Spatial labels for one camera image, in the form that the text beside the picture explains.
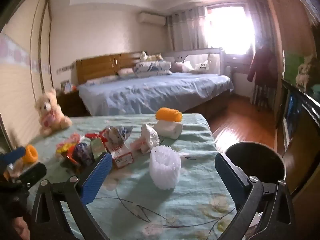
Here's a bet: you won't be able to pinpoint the red white snack packet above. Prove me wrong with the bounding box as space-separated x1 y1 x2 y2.
102 126 135 170

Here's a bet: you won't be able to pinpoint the wooden wardrobe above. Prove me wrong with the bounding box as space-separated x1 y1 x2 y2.
265 0 320 120

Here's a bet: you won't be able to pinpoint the cream teddy bear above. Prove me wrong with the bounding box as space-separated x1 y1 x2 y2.
34 88 73 137

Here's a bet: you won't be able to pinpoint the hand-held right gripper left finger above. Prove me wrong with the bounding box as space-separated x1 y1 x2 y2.
31 152 113 240

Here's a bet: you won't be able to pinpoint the purple wrapper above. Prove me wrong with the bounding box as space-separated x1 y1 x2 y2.
74 142 94 166

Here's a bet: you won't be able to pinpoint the grey striped curtain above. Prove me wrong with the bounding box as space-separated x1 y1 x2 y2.
166 6 207 52
246 0 269 55

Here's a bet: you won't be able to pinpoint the yellow pink wrapper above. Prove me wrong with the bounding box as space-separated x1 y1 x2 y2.
55 134 83 161

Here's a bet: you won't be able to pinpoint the black trash bin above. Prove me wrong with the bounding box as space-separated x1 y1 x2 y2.
224 142 287 188

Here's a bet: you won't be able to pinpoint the black media cabinet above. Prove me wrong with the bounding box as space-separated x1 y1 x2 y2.
275 79 320 200

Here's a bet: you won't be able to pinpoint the cream sliding wardrobe doors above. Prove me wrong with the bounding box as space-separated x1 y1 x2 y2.
0 0 54 150

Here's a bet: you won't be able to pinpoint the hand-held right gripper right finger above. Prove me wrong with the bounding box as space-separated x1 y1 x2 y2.
214 152 297 240

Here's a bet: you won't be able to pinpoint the dark red coat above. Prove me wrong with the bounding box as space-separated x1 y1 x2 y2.
247 44 278 85

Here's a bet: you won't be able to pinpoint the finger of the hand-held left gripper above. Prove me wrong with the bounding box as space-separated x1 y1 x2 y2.
0 146 27 168
6 162 47 184

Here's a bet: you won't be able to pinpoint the white plastic bag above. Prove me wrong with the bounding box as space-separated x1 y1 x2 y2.
131 124 160 154

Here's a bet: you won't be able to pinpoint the wooden nightstand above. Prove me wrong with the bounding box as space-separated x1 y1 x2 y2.
56 90 87 117

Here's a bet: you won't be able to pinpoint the blue lit screen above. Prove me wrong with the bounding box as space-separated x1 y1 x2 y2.
284 90 300 133

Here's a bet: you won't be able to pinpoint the white foam fruit net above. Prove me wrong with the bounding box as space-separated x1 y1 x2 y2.
149 145 181 189

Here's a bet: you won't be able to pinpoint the green carton box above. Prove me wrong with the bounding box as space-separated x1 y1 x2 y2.
90 137 107 159

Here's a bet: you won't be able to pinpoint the blue white pillow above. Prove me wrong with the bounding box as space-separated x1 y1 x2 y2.
86 76 118 84

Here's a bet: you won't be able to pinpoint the wooden headboard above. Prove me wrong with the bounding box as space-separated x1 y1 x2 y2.
76 51 142 85

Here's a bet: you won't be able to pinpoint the bright window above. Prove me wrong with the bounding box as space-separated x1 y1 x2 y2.
205 5 255 55

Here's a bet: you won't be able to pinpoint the person's left hand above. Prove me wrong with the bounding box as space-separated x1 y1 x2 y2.
11 216 32 238

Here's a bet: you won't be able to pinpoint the grey bed guard rail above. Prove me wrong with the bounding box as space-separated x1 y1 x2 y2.
162 47 223 75

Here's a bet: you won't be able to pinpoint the white air conditioner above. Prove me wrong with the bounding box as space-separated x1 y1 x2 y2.
138 12 167 26

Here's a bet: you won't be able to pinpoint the bed with blue sheet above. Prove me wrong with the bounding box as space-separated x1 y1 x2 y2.
76 72 234 117

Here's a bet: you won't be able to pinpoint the brown plush toy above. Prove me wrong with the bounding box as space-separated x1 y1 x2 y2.
295 54 320 90

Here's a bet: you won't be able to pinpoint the folded blue white quilt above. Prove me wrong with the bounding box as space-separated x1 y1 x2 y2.
134 60 173 78

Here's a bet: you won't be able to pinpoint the orange foam ring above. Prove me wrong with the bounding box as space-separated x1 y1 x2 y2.
24 145 39 165

